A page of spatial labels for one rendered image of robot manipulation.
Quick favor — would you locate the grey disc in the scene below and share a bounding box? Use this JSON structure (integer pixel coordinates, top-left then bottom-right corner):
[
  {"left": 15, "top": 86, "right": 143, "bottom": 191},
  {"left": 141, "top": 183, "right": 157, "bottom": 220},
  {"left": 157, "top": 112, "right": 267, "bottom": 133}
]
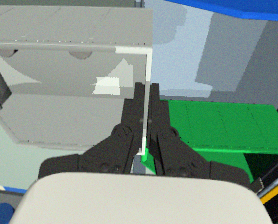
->
[
  {"left": 0, "top": 49, "right": 18, "bottom": 57},
  {"left": 68, "top": 51, "right": 92, "bottom": 59}
]

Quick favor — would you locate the yellow flat bar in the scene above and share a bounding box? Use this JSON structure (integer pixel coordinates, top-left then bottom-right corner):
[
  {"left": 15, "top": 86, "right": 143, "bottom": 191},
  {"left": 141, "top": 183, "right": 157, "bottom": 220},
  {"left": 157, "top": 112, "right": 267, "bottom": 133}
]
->
[{"left": 259, "top": 184, "right": 278, "bottom": 204}]

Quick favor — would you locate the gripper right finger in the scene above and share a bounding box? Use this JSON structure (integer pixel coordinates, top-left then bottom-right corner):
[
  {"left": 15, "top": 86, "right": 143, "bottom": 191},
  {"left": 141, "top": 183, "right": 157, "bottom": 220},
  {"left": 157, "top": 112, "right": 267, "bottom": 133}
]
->
[{"left": 146, "top": 83, "right": 251, "bottom": 189}]

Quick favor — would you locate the grey metal bin rack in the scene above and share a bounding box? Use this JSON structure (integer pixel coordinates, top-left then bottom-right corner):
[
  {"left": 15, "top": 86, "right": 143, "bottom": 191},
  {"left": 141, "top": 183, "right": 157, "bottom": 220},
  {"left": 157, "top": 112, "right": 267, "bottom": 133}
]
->
[{"left": 135, "top": 0, "right": 278, "bottom": 198}]

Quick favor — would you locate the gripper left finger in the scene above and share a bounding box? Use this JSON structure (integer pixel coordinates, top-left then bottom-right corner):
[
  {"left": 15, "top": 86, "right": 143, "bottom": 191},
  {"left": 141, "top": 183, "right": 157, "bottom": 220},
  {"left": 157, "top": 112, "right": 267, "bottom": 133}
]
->
[{"left": 38, "top": 82, "right": 145, "bottom": 178}]

